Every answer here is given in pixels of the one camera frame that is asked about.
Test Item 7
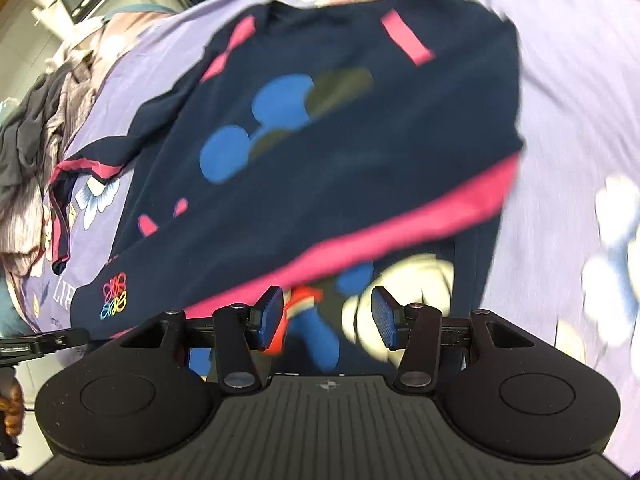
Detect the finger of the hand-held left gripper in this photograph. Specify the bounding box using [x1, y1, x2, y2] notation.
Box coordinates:
[30, 327, 92, 350]

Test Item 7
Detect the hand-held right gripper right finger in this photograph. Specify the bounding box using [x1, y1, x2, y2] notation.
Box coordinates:
[371, 285, 556, 396]

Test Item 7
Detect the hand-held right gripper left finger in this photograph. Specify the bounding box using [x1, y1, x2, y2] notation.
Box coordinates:
[87, 285, 285, 396]

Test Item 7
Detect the navy pink striped shirt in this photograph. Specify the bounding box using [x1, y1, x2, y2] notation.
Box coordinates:
[50, 0, 527, 377]

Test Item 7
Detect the person's left hand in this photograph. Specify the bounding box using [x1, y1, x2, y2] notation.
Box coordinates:
[0, 374, 26, 440]

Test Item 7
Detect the dark grey cloth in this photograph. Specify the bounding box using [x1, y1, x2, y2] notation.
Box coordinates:
[0, 62, 71, 213]

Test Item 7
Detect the plaid cloth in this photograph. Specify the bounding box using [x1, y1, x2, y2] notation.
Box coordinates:
[40, 45, 108, 171]

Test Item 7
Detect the purple floral bed sheet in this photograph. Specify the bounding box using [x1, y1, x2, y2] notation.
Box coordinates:
[0, 0, 640, 461]

